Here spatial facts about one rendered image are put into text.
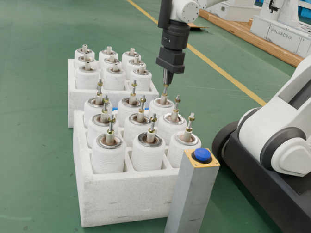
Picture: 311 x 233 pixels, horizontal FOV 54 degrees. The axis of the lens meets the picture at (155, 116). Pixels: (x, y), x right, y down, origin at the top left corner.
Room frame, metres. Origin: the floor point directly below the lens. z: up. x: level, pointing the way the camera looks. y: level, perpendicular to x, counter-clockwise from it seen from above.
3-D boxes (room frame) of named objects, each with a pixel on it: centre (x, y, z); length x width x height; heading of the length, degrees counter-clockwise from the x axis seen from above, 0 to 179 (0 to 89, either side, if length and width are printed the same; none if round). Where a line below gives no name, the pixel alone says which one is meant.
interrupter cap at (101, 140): (0.72, 0.12, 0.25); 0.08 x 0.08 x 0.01
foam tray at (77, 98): (1.37, 0.25, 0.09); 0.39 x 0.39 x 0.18; 19
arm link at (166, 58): (1.02, -0.02, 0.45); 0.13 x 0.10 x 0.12; 43
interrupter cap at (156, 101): (1.02, -0.02, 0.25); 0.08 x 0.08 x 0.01
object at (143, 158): (0.76, 0.00, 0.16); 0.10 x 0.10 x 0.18
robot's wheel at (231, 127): (1.07, -0.34, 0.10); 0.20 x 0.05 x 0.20; 114
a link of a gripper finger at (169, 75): (1.01, -0.03, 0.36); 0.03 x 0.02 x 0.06; 133
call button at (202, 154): (0.63, -0.13, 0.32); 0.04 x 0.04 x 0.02
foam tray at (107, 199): (0.87, 0.05, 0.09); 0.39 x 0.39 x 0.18; 22
